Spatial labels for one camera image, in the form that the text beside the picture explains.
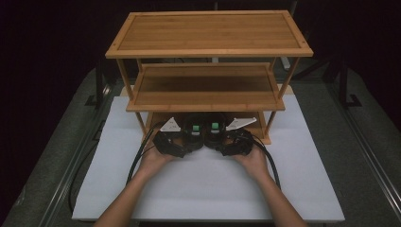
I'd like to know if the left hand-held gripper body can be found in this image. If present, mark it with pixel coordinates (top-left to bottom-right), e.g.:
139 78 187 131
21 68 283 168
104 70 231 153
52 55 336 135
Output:
152 116 187 156

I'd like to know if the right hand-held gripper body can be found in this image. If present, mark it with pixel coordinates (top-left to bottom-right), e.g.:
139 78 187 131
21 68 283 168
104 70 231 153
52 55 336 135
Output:
220 116 258 157

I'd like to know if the black green sandal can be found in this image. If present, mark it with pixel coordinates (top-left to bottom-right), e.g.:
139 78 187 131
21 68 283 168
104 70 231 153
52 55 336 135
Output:
182 113 208 152
203 113 229 149

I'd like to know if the three-tier wooden shelf rack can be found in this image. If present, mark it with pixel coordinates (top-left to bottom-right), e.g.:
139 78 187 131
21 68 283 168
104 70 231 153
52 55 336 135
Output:
105 9 315 147

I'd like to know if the person's left hand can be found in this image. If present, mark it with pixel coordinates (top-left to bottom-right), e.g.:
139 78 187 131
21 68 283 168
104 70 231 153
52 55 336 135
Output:
137 143 176 181

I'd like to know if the person's right hand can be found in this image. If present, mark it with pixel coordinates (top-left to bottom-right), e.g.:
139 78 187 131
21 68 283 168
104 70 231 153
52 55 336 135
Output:
232 145 271 183

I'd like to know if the white table mat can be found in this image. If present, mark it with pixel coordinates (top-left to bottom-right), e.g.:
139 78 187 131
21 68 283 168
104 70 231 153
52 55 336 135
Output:
71 94 346 222

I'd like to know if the black metal stand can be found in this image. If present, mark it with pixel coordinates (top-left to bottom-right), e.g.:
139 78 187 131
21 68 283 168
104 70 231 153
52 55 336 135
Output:
84 60 107 110
338 58 363 110

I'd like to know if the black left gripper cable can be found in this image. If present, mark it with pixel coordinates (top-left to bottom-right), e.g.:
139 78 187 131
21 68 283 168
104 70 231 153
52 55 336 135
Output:
68 120 166 216

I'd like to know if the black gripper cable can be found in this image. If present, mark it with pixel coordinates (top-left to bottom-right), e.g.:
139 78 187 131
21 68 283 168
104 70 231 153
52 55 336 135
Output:
68 120 166 216
251 134 282 191

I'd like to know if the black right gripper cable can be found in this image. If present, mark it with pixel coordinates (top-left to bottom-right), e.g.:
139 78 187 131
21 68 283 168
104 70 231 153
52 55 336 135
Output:
251 134 282 191

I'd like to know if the aluminium frame rail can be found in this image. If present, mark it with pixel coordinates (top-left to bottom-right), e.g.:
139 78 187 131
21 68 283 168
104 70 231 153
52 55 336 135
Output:
325 79 401 211
37 84 113 227

